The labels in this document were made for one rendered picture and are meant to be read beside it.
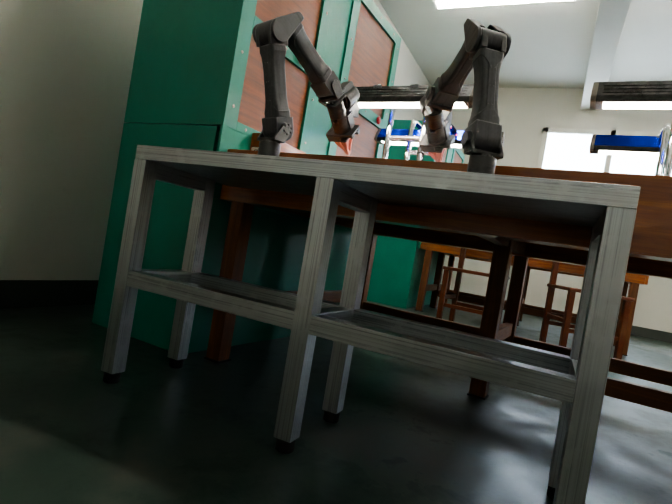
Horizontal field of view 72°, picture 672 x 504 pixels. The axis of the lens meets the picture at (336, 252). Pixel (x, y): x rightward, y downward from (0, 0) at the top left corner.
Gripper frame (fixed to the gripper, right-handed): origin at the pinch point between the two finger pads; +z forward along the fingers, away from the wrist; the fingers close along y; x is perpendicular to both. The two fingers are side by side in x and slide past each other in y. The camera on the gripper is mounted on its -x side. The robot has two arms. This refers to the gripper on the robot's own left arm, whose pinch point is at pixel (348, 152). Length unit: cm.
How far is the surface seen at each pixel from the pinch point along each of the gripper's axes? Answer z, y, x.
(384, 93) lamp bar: -6.6, -3.4, -28.4
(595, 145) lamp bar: 37, -74, -63
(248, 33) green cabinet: -36, 41, -19
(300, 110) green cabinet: 5, 42, -35
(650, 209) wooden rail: -4, -90, 20
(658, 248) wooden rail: 2, -93, 27
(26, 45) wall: -51, 126, 11
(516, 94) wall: 256, 45, -492
